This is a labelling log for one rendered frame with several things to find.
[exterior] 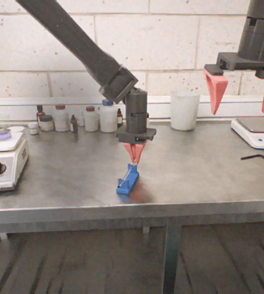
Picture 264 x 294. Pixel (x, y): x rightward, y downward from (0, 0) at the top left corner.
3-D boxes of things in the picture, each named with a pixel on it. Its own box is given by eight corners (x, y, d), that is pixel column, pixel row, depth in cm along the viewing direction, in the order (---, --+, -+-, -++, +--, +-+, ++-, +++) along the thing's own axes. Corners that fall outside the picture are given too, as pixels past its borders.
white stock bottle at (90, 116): (98, 131, 99) (96, 108, 95) (85, 132, 98) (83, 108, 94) (98, 127, 104) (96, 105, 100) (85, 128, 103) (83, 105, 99)
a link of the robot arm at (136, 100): (128, 90, 56) (150, 88, 58) (121, 85, 62) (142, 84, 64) (128, 117, 59) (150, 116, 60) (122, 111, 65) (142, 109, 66)
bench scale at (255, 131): (253, 150, 82) (255, 137, 80) (228, 126, 106) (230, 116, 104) (308, 151, 81) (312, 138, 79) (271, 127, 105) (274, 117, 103)
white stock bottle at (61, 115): (61, 126, 105) (58, 102, 100) (73, 128, 103) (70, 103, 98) (52, 130, 100) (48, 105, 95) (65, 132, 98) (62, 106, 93)
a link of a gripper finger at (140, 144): (125, 156, 72) (124, 127, 68) (148, 159, 70) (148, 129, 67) (117, 166, 66) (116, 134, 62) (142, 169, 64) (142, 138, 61)
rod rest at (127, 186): (129, 194, 57) (129, 182, 56) (115, 192, 58) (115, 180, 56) (139, 174, 66) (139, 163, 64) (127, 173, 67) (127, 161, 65)
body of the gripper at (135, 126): (122, 131, 69) (121, 106, 66) (156, 134, 66) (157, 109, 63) (114, 139, 63) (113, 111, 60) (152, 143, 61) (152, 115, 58)
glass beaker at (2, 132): (-9, 145, 64) (-17, 116, 60) (-7, 138, 68) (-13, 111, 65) (16, 142, 66) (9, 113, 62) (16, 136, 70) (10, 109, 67)
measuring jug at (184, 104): (176, 119, 116) (178, 88, 110) (203, 123, 110) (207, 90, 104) (162, 129, 101) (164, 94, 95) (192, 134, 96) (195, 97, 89)
